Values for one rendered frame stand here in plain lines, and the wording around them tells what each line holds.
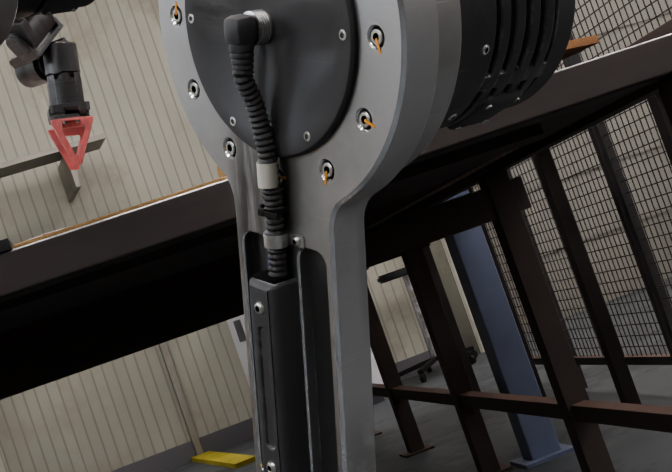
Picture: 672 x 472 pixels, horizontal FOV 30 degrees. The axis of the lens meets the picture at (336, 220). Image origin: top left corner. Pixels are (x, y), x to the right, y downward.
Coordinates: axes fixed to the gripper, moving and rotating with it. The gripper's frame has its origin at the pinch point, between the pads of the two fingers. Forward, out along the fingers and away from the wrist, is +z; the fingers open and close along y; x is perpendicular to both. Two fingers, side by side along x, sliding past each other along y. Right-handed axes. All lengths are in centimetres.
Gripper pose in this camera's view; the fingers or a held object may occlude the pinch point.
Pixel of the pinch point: (75, 162)
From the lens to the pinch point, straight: 212.2
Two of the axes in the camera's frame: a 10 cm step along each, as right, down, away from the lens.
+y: 2.5, -0.6, -9.7
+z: 1.5, 9.9, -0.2
